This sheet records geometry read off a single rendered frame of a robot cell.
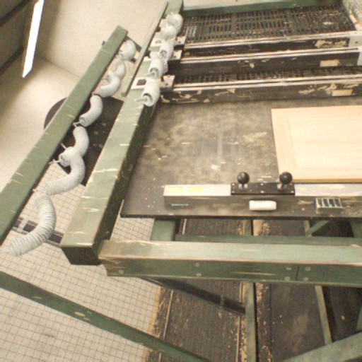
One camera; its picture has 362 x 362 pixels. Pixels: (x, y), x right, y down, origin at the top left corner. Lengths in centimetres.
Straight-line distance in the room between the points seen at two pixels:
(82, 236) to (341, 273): 71
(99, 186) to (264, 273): 58
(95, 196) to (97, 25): 664
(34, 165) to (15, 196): 18
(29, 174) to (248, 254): 103
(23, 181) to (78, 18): 632
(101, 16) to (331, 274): 694
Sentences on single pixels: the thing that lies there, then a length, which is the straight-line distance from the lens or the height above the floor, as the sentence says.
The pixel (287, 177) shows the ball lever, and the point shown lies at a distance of 100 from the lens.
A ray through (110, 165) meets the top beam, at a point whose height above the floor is 187.
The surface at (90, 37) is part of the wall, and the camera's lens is 778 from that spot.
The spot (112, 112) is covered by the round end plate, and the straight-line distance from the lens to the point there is 218.
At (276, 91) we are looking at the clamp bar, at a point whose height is 134.
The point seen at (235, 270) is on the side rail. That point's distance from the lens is 98.
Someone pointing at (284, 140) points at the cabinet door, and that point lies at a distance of 136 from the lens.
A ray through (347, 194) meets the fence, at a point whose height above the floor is 121.
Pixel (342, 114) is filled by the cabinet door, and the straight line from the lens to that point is 154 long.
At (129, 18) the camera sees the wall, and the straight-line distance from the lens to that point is 731.
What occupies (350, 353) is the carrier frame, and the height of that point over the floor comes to 79.
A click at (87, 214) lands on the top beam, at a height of 188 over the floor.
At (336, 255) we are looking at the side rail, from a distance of 98.
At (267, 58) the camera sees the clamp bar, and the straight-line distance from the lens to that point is 186.
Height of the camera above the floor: 193
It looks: 15 degrees down
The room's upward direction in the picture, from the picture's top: 65 degrees counter-clockwise
